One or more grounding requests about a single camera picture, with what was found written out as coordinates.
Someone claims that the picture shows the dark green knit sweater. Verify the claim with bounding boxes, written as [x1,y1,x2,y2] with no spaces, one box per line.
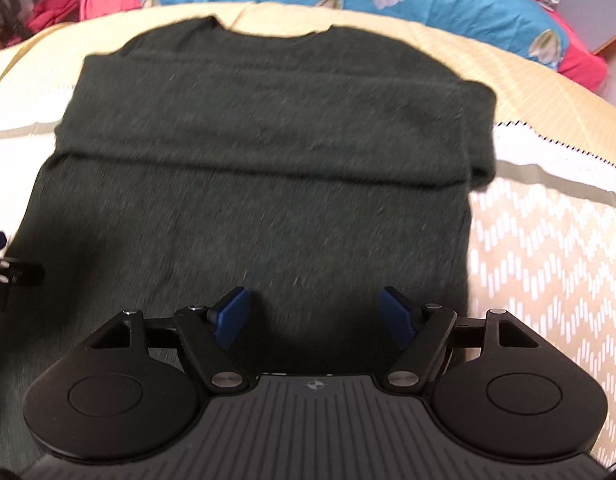
[0,18,496,469]

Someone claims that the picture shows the pink bags on floor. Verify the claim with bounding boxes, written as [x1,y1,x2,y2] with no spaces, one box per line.
[13,0,80,40]

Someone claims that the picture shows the patterned beige yellow bedspread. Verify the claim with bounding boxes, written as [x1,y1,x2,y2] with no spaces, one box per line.
[0,2,616,465]

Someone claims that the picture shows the red bed sheet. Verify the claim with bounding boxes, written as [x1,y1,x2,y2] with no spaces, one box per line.
[79,0,610,94]

